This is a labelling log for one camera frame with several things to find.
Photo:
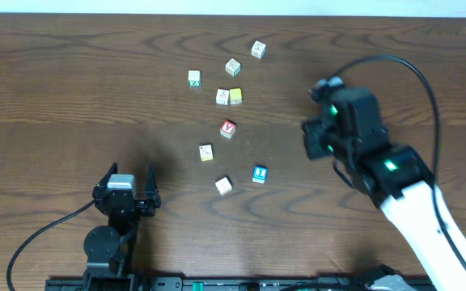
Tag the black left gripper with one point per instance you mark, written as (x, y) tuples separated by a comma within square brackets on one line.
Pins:
[(152, 196)]

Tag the yellow-edged picture block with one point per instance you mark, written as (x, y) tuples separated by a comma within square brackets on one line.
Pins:
[(206, 152)]

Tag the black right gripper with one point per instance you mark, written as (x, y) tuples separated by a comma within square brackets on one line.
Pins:
[(318, 132)]

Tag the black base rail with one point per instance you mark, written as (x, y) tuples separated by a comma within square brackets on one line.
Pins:
[(381, 277)]

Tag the white block green side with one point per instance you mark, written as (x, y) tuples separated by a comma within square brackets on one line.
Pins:
[(194, 78)]

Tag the white block top right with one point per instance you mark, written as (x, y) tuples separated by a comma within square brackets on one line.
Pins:
[(258, 49)]

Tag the white letter Y block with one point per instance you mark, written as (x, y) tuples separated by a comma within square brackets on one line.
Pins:
[(223, 185)]

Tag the white block teal side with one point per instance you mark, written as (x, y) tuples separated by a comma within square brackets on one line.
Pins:
[(232, 67)]

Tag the white picture block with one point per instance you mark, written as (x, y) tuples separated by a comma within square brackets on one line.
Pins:
[(222, 97)]

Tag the red letter A block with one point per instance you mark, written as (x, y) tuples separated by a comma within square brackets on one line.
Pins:
[(227, 129)]

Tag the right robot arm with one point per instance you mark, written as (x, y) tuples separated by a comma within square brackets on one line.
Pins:
[(401, 186)]

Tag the yellow block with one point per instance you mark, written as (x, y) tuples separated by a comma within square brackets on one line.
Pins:
[(236, 96)]

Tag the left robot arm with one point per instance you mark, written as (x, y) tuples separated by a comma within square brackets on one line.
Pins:
[(109, 248)]

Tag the blue letter L block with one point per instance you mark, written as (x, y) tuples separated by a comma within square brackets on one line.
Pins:
[(259, 174)]

